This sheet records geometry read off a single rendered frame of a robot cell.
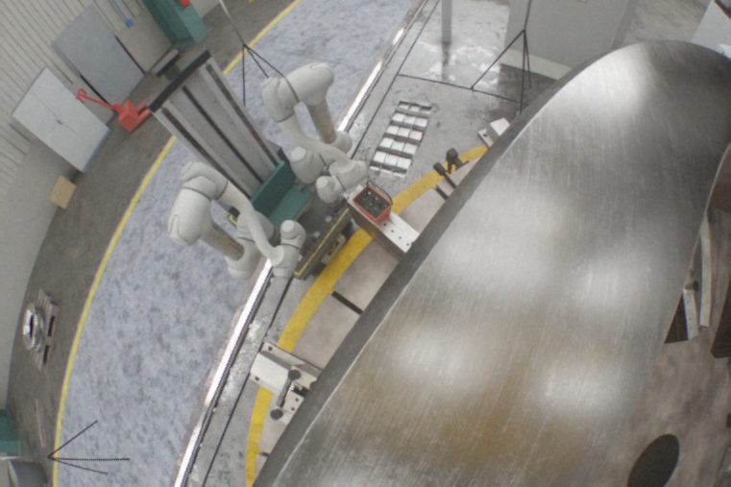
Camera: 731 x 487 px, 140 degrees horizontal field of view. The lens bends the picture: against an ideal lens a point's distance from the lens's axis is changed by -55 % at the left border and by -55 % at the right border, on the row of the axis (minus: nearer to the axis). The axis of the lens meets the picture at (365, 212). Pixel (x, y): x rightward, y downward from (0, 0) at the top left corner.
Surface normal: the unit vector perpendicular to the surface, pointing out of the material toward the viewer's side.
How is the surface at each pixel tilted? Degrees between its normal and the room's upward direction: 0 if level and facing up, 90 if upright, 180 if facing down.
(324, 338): 0
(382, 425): 0
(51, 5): 90
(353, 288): 0
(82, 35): 90
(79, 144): 90
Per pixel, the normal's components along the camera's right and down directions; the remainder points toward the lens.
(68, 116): 0.91, 0.29
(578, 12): -0.39, 0.86
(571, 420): -0.16, -0.42
